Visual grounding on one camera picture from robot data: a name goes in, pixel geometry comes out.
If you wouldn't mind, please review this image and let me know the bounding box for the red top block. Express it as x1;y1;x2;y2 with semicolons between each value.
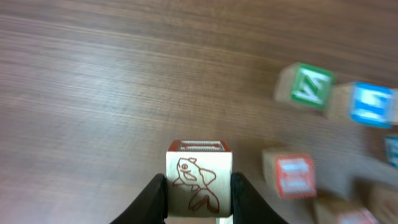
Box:
262;148;317;199

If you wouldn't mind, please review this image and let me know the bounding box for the blue top block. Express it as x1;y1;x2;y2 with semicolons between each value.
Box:
325;82;395;129

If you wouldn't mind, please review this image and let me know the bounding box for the white block teal side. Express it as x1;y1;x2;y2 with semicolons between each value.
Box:
165;140;233;218

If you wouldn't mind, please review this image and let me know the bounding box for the green N block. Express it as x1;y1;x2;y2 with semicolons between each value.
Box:
274;62;335;110

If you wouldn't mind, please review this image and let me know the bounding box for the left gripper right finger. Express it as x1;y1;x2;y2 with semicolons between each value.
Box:
230;172;288;224

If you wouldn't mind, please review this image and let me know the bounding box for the wooden W block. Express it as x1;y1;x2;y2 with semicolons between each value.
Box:
369;184;397;224

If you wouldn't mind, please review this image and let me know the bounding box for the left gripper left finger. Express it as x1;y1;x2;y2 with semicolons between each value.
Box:
110;173;168;224

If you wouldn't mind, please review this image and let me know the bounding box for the blue D block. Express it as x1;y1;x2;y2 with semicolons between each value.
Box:
384;134;397;168

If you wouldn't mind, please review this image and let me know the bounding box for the red A block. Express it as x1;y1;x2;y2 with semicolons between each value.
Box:
315;197;379;224

